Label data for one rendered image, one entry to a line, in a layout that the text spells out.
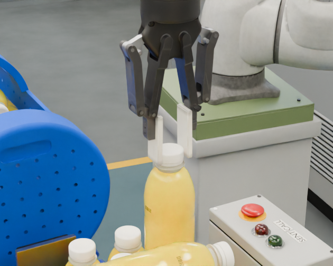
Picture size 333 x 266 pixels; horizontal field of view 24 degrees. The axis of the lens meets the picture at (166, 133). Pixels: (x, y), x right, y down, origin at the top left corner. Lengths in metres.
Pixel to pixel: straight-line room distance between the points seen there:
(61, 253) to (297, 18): 0.74
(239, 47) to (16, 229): 0.71
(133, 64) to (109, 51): 4.41
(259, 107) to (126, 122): 2.52
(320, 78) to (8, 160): 2.12
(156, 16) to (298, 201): 1.04
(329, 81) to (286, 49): 1.42
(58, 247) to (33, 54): 4.17
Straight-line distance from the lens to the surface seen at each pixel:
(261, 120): 1.74
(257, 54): 1.73
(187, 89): 1.01
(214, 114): 1.70
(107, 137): 4.06
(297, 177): 1.87
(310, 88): 3.26
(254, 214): 1.20
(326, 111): 3.18
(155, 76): 0.98
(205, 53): 1.01
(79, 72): 4.99
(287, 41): 1.71
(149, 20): 0.95
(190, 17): 0.95
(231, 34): 1.72
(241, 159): 1.76
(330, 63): 1.73
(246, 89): 1.78
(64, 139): 1.24
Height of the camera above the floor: 1.72
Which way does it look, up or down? 25 degrees down
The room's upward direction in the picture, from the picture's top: straight up
